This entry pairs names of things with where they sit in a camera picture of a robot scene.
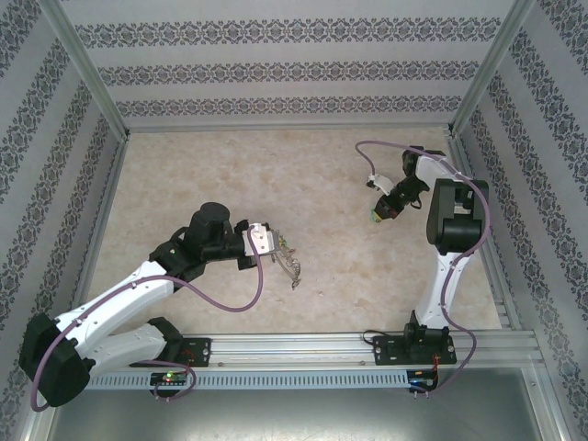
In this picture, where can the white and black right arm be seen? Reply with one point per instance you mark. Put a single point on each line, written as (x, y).
(443, 285)

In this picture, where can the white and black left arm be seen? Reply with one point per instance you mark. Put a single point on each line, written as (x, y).
(115, 298)

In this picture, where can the small controller board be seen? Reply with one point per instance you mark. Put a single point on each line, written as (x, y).
(170, 379)
(422, 379)

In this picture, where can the grey metal sheet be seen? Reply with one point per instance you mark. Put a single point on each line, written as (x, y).
(294, 413)

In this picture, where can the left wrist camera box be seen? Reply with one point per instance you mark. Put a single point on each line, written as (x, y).
(262, 241)

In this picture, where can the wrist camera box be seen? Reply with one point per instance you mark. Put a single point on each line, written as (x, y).
(381, 184)
(262, 241)

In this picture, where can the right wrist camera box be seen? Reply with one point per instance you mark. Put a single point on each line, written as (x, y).
(381, 184)

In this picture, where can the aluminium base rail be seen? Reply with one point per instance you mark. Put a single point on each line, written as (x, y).
(294, 349)

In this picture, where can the aluminium rear rail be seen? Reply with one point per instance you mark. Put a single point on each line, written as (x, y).
(285, 128)

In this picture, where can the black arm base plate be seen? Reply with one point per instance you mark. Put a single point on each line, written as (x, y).
(200, 351)
(386, 351)

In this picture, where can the aluminium frame post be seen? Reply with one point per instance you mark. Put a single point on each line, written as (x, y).
(491, 59)
(82, 59)

